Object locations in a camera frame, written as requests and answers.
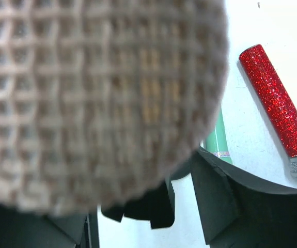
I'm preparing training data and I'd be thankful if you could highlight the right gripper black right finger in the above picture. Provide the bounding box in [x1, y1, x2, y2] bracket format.
[191, 148, 297, 247]

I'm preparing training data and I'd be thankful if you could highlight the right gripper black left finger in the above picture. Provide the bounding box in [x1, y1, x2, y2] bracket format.
[0, 205, 99, 248]

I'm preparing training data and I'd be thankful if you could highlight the pink microphone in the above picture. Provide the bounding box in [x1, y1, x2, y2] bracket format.
[0, 1, 228, 215]

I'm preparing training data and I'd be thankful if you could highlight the black clip mic stand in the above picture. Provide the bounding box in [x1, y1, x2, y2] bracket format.
[101, 165, 190, 229]

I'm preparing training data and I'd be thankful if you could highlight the red glitter microphone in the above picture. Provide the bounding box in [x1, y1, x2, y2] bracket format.
[239, 44, 297, 181]

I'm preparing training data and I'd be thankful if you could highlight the mint green microphone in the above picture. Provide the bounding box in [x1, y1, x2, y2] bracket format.
[205, 110, 233, 165]

